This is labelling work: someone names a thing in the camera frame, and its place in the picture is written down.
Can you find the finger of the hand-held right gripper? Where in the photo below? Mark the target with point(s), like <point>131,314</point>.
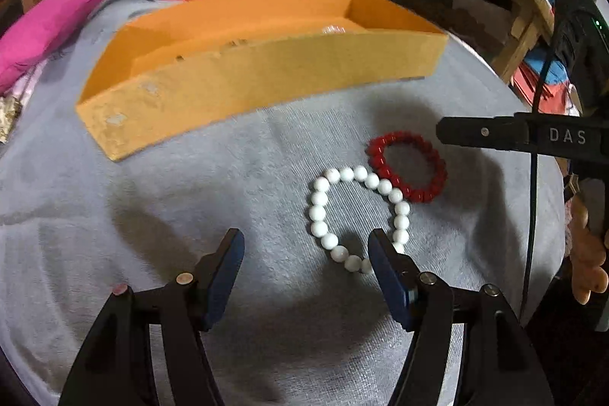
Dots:
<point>476,131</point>

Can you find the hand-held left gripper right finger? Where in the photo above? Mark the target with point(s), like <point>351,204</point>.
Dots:
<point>390,282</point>

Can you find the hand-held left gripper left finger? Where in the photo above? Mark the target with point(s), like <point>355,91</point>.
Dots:
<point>221,282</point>

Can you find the orange cardboard box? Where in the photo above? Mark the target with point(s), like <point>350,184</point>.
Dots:
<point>238,82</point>

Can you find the person's right hand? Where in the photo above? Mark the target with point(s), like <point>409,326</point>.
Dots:
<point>585,263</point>

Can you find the pile of coral cloths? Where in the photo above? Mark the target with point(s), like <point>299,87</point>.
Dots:
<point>552,94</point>

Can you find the pile of blue cloths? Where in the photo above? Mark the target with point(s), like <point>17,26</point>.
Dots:
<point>556,70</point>

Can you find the grey blanket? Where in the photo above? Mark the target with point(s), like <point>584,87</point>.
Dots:
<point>190,206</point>

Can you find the dark cloth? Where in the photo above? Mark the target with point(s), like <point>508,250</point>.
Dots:
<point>561,363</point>

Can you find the gold patterned cloth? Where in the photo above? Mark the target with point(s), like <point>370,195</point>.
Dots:
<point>7,116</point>

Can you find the pink pillow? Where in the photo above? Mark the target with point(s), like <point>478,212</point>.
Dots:
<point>47,25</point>

